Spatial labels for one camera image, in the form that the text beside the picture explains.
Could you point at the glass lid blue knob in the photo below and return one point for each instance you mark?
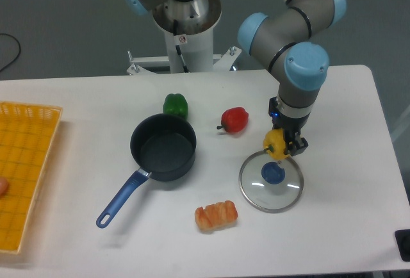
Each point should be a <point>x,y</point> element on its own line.
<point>270,185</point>

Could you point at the peach object in basket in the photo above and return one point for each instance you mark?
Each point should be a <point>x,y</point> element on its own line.
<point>4,184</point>

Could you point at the red bell pepper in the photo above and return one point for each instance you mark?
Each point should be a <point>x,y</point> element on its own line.
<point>234,120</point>

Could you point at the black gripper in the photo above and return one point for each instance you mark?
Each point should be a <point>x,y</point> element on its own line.
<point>292,120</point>

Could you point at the green bell pepper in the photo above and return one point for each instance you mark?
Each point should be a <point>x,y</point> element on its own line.
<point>176,104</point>

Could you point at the orange bread loaf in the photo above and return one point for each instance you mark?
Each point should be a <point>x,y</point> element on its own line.
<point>216,216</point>

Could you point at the yellow plastic basket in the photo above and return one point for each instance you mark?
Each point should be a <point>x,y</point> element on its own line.
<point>27,134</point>

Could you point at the dark pot blue handle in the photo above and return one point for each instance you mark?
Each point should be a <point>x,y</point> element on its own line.
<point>163,146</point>

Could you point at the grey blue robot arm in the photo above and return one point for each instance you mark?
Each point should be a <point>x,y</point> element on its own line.
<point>281,45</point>

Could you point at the black device at table edge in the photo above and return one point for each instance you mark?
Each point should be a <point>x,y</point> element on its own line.
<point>403,242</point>

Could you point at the yellow bell pepper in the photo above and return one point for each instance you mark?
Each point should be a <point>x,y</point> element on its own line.
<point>275,145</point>

